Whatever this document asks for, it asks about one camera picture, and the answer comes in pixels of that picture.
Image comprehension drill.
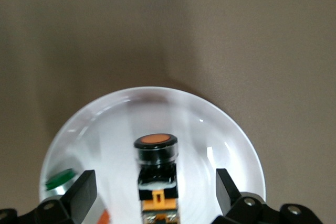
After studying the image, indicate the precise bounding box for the brown table mat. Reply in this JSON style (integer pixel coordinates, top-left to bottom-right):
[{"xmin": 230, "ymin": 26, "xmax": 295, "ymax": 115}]
[{"xmin": 0, "ymin": 0, "xmax": 336, "ymax": 224}]

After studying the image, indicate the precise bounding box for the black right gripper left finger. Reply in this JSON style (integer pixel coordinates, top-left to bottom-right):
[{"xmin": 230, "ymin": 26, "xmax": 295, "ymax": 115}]
[{"xmin": 34, "ymin": 170, "xmax": 98, "ymax": 224}]

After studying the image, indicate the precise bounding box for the green push button switch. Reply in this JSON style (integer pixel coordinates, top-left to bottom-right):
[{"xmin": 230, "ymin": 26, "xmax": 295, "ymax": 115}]
[{"xmin": 44, "ymin": 168, "xmax": 111, "ymax": 224}]

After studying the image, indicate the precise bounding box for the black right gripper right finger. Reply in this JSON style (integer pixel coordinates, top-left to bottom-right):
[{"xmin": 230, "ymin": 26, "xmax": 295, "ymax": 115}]
[{"xmin": 215, "ymin": 168, "xmax": 279, "ymax": 224}]

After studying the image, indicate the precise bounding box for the pink round plate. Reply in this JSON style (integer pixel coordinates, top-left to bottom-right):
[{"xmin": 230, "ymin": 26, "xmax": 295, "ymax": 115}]
[{"xmin": 38, "ymin": 86, "xmax": 266, "ymax": 224}]

